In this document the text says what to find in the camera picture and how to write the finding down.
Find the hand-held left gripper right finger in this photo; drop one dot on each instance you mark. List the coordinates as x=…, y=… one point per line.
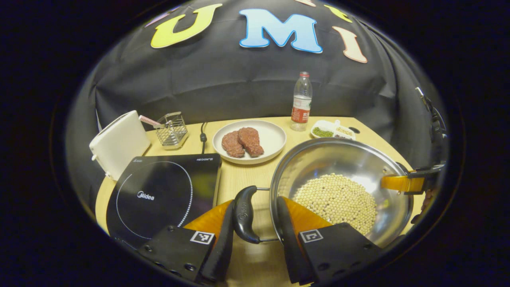
x=289, y=247

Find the black table grommet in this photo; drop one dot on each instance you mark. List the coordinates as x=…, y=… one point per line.
x=354, y=130

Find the white toaster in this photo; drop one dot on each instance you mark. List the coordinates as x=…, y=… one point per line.
x=119, y=145

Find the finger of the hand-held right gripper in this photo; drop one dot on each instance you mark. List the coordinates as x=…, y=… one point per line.
x=402, y=183

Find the white divided dish of beans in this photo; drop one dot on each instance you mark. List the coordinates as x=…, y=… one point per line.
x=326, y=131

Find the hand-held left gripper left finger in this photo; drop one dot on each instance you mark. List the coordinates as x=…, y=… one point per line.
x=221, y=255

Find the clear bottle with red label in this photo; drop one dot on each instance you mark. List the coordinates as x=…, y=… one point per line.
x=301, y=107

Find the black backdrop cloth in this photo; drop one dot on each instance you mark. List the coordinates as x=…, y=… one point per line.
x=239, y=87

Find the white round plate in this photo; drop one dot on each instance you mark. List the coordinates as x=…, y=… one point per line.
x=273, y=139

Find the black induction cooktop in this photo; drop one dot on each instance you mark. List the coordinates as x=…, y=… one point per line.
x=159, y=195

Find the steel pot with soybeans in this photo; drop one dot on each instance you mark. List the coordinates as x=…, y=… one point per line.
x=334, y=199

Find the brown meat patty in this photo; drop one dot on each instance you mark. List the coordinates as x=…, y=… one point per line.
x=251, y=141
x=232, y=145

